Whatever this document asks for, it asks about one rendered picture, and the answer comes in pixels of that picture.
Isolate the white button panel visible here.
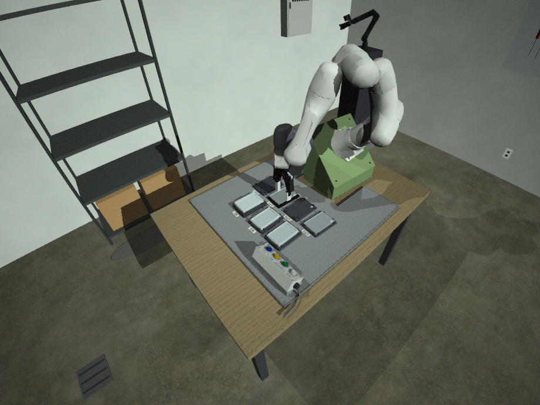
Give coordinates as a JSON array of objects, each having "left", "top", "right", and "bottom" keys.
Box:
[{"left": 252, "top": 244, "right": 303, "bottom": 318}]

